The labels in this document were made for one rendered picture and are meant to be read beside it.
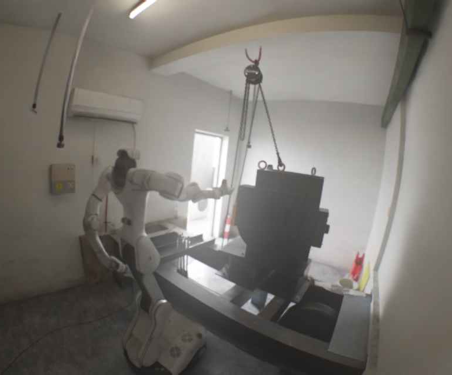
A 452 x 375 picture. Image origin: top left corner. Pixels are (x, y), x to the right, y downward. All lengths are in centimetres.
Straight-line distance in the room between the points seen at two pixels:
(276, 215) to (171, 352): 126
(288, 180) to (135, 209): 101
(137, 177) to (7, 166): 172
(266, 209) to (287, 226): 18
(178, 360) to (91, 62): 290
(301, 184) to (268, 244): 47
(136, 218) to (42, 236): 168
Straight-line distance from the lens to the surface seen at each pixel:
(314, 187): 150
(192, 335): 175
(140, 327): 163
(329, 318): 183
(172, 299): 199
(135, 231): 112
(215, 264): 256
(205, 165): 894
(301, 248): 161
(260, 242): 152
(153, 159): 294
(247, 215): 149
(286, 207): 141
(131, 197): 105
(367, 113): 390
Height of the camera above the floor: 168
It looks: 8 degrees down
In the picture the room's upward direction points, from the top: 6 degrees clockwise
